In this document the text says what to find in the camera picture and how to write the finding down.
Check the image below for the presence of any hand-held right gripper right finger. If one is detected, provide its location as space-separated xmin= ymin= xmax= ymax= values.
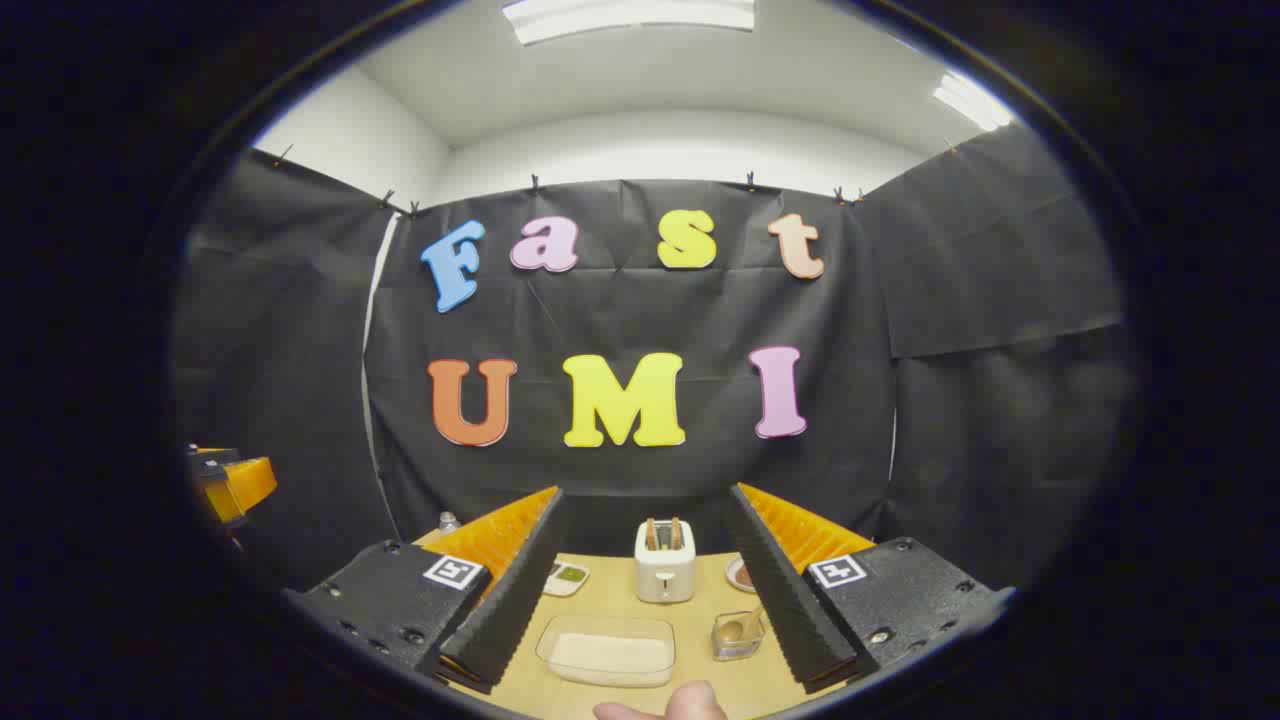
xmin=722 ymin=483 xmax=1016 ymax=696

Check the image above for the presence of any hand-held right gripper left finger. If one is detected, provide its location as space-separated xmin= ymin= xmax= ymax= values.
xmin=283 ymin=486 xmax=571 ymax=696

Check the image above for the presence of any clear chopstick holder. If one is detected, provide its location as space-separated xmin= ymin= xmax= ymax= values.
xmin=711 ymin=608 xmax=767 ymax=662

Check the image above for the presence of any white rice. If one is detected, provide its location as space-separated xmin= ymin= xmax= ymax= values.
xmin=550 ymin=632 xmax=673 ymax=686

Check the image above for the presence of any white toaster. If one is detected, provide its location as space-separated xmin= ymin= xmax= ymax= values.
xmin=634 ymin=517 xmax=697 ymax=604

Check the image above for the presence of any black backdrop cloth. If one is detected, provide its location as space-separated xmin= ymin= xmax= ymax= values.
xmin=170 ymin=125 xmax=1136 ymax=591

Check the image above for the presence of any ceiling light panel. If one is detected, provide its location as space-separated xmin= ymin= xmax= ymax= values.
xmin=932 ymin=70 xmax=1014 ymax=133

